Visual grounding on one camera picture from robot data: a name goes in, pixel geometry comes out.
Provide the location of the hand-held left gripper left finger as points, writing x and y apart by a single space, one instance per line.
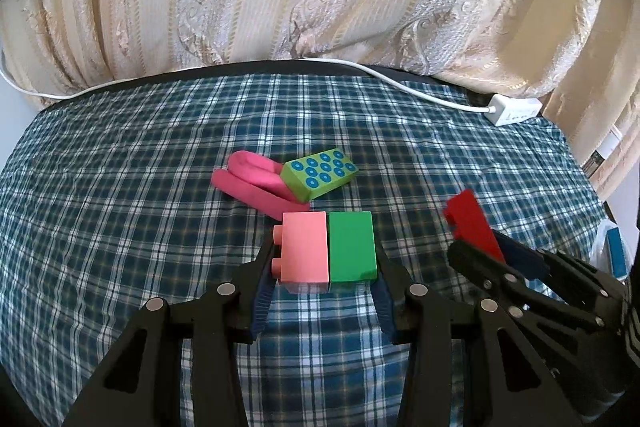
262 302

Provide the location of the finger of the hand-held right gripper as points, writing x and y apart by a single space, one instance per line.
522 259
475 262

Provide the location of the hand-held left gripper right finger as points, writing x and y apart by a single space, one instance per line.
386 304

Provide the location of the red toy block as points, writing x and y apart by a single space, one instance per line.
472 222

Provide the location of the pink toy block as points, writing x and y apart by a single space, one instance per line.
305 247

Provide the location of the clear plastic bowl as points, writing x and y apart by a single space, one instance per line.
597 247

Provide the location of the white and blue box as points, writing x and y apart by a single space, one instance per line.
616 254

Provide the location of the pink folded rubber strip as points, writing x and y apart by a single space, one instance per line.
250 187

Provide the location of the green block with blue dots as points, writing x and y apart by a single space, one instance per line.
320 172

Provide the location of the blue checked tablecloth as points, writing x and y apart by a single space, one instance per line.
150 207

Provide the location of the white power strip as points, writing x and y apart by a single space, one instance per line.
515 111

